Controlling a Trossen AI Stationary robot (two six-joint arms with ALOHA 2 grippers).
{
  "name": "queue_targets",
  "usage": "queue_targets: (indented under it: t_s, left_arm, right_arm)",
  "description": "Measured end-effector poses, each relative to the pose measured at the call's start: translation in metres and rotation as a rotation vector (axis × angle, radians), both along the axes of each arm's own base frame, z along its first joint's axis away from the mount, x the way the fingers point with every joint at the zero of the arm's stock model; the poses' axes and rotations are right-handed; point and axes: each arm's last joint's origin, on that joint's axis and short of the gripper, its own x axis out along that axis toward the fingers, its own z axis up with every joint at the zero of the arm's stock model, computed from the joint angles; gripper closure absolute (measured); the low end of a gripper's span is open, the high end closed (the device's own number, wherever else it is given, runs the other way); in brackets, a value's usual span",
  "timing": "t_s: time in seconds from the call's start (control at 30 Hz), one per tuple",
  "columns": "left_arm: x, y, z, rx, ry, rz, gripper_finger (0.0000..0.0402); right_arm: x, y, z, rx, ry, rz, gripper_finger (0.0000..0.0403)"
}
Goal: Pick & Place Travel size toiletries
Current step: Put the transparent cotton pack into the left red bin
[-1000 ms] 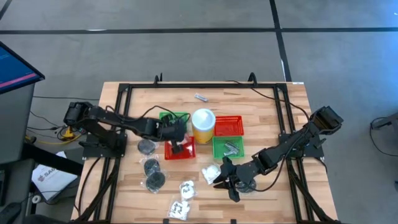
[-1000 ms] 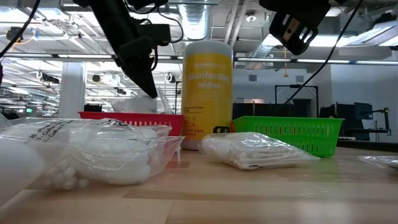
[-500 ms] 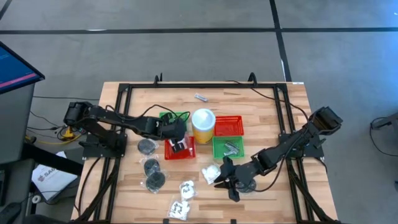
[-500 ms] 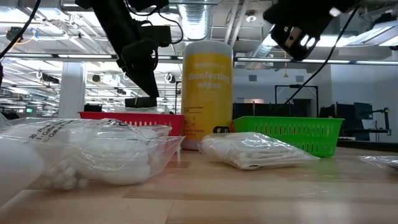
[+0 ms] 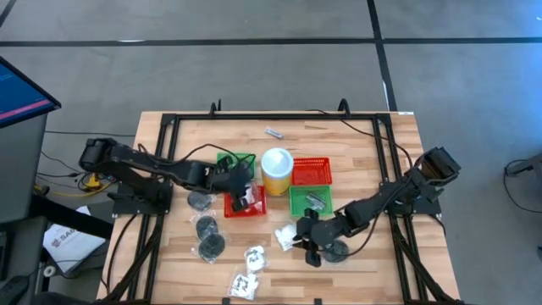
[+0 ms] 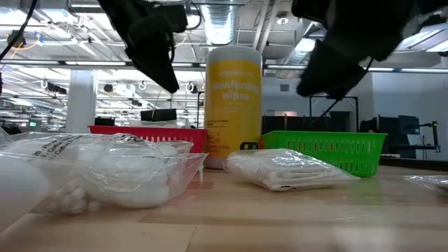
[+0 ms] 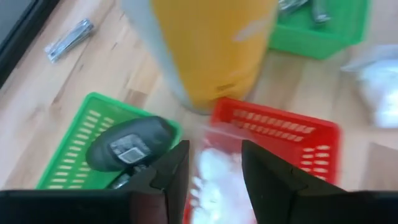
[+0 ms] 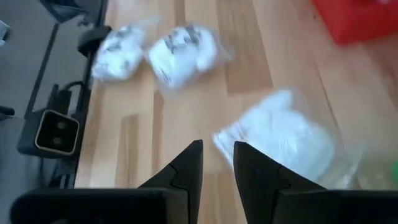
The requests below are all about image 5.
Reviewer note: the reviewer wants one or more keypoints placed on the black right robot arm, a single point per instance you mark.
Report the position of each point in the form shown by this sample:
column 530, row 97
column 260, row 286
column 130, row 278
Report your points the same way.
column 394, row 195

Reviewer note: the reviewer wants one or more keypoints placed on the white printed booklet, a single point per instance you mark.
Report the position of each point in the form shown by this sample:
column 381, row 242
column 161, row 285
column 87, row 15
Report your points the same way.
column 72, row 250

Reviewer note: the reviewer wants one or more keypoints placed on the black desk beam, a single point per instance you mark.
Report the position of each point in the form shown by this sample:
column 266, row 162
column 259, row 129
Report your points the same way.
column 63, row 216

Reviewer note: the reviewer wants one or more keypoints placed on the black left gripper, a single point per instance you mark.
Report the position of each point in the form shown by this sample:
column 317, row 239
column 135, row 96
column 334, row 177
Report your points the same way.
column 235, row 180

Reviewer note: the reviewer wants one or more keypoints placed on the green plastic basket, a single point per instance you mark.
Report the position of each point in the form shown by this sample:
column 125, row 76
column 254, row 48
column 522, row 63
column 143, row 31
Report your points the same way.
column 298, row 203
column 237, row 155

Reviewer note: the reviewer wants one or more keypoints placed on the clear bag of cotton swabs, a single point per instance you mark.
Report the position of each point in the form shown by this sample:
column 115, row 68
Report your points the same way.
column 256, row 197

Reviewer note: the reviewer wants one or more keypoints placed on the red plastic basket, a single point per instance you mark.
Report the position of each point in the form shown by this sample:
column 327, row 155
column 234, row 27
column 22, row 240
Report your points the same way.
column 230, row 212
column 312, row 171

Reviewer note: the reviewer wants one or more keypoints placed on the white tape roll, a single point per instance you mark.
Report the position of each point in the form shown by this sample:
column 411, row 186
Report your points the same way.
column 46, row 268

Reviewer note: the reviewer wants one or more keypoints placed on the clear bag of white cotton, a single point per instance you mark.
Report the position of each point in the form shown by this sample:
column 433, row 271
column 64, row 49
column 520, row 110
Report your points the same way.
column 285, row 237

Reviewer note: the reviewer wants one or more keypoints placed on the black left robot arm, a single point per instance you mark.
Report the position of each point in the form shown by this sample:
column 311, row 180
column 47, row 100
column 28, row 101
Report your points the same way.
column 127, row 157

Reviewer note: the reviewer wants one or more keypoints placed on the blue screen monitor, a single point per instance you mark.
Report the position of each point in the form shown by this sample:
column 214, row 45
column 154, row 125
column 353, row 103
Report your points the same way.
column 21, row 93

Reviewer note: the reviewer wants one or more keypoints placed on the dark office chair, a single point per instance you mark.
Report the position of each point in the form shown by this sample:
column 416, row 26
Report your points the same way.
column 21, row 254

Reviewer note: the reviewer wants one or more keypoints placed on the bagged black round pad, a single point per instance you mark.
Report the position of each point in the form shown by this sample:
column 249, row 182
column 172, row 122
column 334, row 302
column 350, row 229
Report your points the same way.
column 211, row 247
column 339, row 252
column 199, row 200
column 206, row 227

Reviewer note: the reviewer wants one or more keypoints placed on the grey cabinet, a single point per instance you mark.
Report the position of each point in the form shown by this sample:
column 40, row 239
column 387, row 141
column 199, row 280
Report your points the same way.
column 21, row 169

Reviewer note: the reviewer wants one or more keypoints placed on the yellow disinfecting wipes canister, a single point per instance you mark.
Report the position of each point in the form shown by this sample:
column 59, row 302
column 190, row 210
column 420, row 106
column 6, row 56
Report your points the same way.
column 277, row 163

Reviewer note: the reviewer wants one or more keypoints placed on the clear vanity pack bag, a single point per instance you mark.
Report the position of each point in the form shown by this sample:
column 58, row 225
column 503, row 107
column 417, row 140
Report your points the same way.
column 255, row 258
column 244, row 286

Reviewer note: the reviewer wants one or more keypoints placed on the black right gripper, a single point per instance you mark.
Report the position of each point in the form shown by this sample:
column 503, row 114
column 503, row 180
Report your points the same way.
column 324, row 233

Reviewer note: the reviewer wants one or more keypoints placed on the black aluminium table frame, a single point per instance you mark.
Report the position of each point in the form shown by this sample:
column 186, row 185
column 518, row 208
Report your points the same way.
column 275, row 116

